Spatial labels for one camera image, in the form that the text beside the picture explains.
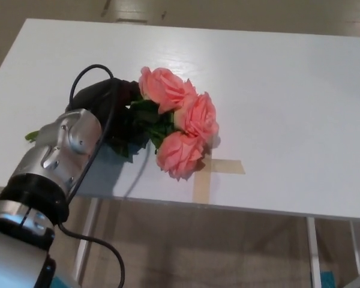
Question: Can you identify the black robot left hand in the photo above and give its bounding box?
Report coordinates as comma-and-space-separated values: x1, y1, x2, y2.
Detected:
65, 77, 145, 145

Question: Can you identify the pink artificial rose bouquet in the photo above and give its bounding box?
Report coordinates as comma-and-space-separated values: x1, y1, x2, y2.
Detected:
25, 66, 220, 182

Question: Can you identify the white metal table leg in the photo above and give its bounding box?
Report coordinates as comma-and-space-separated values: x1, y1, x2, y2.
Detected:
349, 220, 360, 275
306, 216, 323, 288
73, 197, 98, 288

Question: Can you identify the beige masking tape strip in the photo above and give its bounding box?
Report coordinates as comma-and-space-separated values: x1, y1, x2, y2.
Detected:
193, 172, 212, 204
208, 160, 246, 176

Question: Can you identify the teal floor marker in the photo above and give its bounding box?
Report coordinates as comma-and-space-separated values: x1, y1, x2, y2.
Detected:
52, 276, 79, 288
320, 271, 335, 288

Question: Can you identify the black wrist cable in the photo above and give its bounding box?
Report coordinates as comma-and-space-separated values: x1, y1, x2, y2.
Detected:
55, 64, 127, 288

